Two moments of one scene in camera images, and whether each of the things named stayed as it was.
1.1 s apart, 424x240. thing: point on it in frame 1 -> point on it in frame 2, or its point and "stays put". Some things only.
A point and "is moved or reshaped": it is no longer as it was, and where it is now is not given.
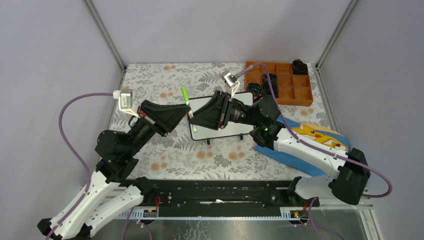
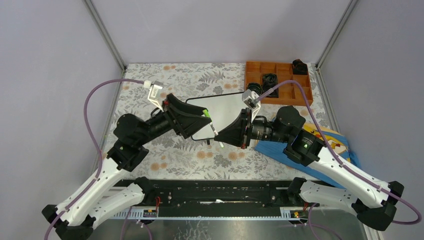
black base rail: [229, 198] stays put
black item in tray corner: [299, 67] stays put
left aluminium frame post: [105, 34] stays put
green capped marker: [187, 100] is moved or reshaped
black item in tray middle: [266, 87] stays put
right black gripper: [209, 115] -> [235, 133]
